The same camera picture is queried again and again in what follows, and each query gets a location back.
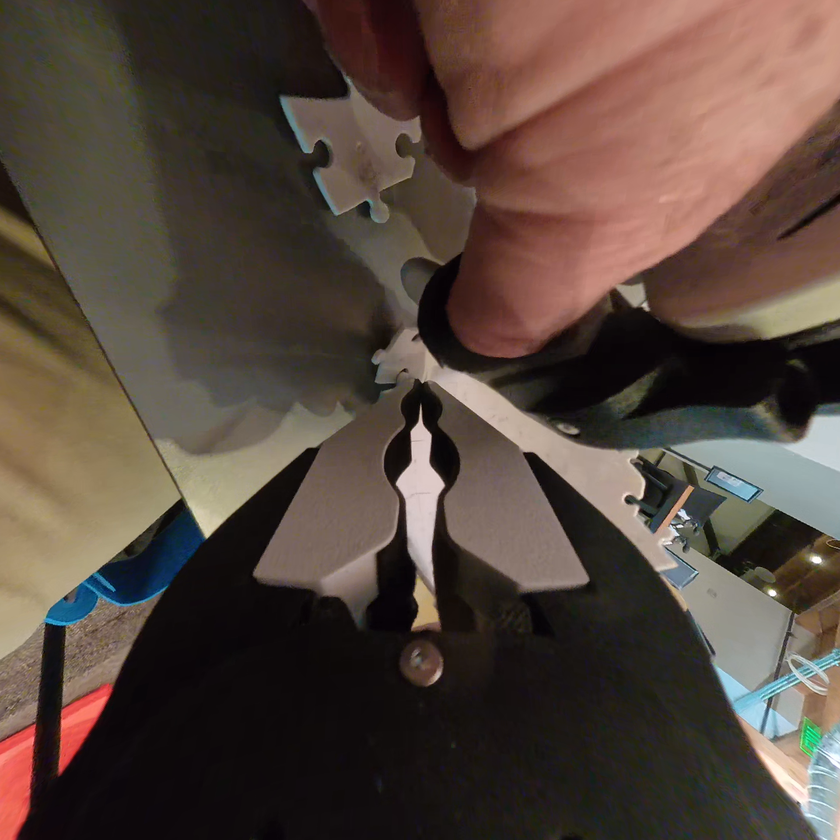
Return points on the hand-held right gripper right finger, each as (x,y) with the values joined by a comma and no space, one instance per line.
(512,518)

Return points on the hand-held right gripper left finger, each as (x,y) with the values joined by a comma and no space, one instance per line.
(328,518)

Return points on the white puzzle ball shell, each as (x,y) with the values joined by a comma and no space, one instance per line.
(590,472)

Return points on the white puzzle piece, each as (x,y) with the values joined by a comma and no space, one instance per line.
(358,157)

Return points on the person's left hand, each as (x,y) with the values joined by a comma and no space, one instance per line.
(590,131)

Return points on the office desk with chair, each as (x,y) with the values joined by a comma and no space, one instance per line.
(676,499)

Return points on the black pole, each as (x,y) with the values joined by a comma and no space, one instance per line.
(47,709)

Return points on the green exit sign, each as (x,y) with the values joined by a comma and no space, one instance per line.
(812,736)

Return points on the red cloth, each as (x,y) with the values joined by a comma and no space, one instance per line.
(26,761)

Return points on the small framed wall picture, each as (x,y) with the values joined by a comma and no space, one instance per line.
(680,576)

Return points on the silver air duct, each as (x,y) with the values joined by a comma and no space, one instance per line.
(825,774)

